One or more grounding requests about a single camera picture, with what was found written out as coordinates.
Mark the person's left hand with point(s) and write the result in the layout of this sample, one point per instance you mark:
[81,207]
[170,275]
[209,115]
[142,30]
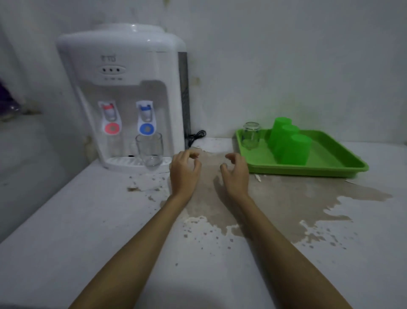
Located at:
[183,176]

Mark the person's right hand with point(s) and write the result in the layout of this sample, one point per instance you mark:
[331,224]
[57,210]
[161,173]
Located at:
[237,180]

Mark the person's left thumb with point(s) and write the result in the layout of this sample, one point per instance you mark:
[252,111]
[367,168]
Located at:
[195,165]

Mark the person's right thumb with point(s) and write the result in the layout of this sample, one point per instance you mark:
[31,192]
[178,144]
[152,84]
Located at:
[224,170]

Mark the person's left forearm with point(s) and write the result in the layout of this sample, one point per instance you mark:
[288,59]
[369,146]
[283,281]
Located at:
[133,254]

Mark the person's right forearm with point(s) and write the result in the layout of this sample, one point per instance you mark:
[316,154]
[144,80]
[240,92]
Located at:
[286,254]

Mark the clear glass jar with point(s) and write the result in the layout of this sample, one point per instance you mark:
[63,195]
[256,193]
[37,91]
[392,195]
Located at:
[251,135]

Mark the clear drinking glass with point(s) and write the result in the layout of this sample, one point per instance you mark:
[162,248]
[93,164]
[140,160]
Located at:
[150,149]

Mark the green plastic cup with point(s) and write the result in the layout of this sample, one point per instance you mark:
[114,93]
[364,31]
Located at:
[279,130]
[287,140]
[295,149]

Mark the blue cold water tap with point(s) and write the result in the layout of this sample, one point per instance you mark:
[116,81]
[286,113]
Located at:
[145,117]

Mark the green plastic tray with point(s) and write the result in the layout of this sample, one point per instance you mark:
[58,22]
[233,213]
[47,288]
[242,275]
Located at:
[318,159]

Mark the red hot water tap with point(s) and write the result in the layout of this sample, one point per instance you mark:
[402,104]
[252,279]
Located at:
[110,117]

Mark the white water dispenser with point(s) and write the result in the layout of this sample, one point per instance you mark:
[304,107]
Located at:
[127,92]

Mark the purple object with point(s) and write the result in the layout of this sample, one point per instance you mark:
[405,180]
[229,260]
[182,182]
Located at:
[7,102]

